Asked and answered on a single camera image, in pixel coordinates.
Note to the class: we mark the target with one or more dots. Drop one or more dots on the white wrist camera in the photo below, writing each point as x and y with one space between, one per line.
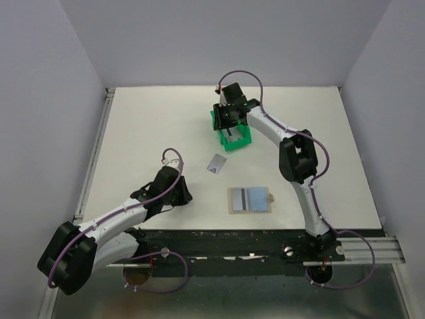
218 91
174 163

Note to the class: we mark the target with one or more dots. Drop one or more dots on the green plastic bin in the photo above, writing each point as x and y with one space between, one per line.
223 123

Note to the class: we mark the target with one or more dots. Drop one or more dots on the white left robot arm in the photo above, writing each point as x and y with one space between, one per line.
76 251

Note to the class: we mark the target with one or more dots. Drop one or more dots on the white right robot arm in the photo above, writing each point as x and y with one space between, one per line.
297 158

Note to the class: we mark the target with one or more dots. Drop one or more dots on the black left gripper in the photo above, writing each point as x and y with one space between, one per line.
186 196

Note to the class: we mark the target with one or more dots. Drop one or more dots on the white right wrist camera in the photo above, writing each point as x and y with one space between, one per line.
218 91

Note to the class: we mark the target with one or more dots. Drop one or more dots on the aluminium frame rail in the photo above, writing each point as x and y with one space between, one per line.
354 251

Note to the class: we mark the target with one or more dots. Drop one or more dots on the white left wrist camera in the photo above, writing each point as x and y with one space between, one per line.
174 163

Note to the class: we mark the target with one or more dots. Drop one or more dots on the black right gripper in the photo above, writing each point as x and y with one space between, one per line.
218 123

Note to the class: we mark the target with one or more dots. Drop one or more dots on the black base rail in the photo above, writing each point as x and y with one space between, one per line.
218 253

